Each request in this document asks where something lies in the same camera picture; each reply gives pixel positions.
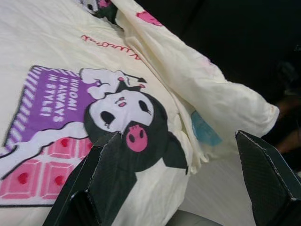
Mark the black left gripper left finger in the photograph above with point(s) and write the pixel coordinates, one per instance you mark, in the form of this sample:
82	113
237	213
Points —
103	179

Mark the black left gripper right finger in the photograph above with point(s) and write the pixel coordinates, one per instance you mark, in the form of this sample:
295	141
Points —
268	183

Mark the cream cartoon print blanket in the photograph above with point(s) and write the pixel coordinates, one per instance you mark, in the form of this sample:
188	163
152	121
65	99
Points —
94	70

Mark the cream sheeted bed mattress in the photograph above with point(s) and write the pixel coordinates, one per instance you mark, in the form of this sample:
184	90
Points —
211	188

